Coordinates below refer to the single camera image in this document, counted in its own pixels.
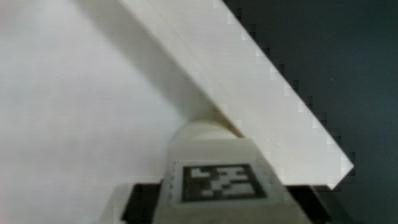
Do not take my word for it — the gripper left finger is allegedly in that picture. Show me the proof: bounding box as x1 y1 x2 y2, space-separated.
103 183 162 224

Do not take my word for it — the white square tabletop part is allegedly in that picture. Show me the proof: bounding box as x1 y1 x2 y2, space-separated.
0 0 357 224

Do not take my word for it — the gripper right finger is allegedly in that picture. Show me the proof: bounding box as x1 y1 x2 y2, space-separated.
286 184 357 224

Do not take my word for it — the white leg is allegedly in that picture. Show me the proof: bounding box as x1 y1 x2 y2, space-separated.
149 119 316 224

